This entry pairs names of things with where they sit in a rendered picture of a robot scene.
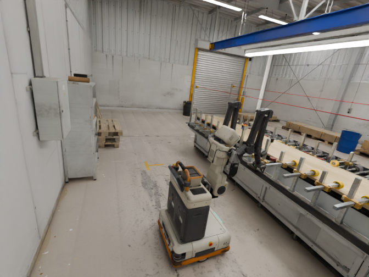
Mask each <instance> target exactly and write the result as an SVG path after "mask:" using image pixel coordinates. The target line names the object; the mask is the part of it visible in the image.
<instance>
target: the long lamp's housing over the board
mask: <svg viewBox="0 0 369 277"><path fill-rule="evenodd" d="M360 41H369V35H361V36H353V37H345V38H337V39H332V40H324V41H316V42H308V43H300V44H295V45H287V46H279V47H271V48H263V49H255V50H249V51H246V52H245V55H246V54H251V53H260V52H270V51H280V50H286V49H296V48H305V47H315V46H325V45H335V44H341V43H351V42H360Z"/></svg>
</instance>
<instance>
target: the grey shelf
mask: <svg viewBox="0 0 369 277"><path fill-rule="evenodd" d="M73 82H74V81H69V80H67V86H68V99H69V112H70V124H71V130H70V131H69V133H68V135H67V136H66V138H65V140H62V141H61V142H62V148H63V158H64V169H65V180H66V182H65V183H69V181H68V177H69V178H81V177H88V176H93V179H94V180H96V179H97V178H96V166H97V160H98V159H99V157H98V129H97V100H96V82H89V83H86V82H76V83H79V84H72V83H73ZM93 86H94V90H93ZM94 111H95V118H94V120H93V115H94ZM90 117H91V118H90ZM95 125H96V130H95ZM65 149H66V152H65ZM96 150H97V152H96Z"/></svg>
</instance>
